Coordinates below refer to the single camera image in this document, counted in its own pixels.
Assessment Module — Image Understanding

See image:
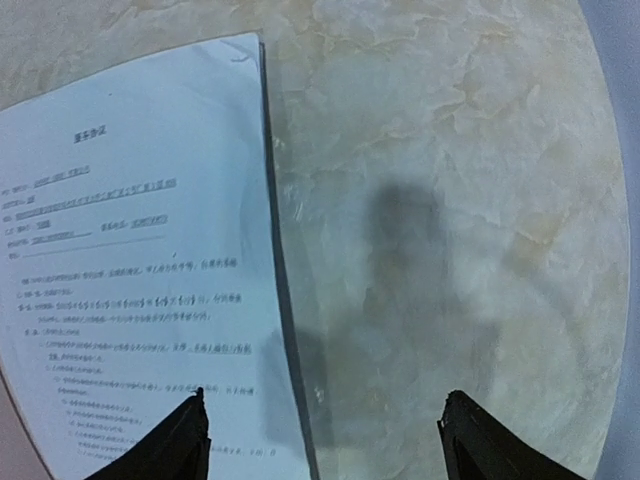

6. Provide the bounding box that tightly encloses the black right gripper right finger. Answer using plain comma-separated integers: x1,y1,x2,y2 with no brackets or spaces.
437,390,583,480

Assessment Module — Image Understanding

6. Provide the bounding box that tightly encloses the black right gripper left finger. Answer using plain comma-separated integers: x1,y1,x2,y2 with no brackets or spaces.
87,388,209,480

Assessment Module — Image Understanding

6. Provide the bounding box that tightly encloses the pink paper folder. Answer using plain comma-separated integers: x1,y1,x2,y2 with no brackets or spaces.
1,379,49,480

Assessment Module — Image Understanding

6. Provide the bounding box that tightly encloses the printed white top sheet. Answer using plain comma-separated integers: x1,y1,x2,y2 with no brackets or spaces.
1,32,317,479

